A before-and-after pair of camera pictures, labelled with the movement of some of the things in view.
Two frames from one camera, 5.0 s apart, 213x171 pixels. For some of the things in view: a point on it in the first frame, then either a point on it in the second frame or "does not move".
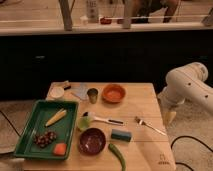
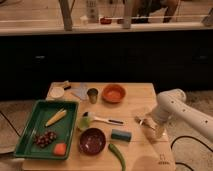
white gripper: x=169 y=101 -> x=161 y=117
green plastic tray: x=49 y=130 does not move
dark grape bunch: x=45 y=139 does not move
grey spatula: x=83 y=94 does not move
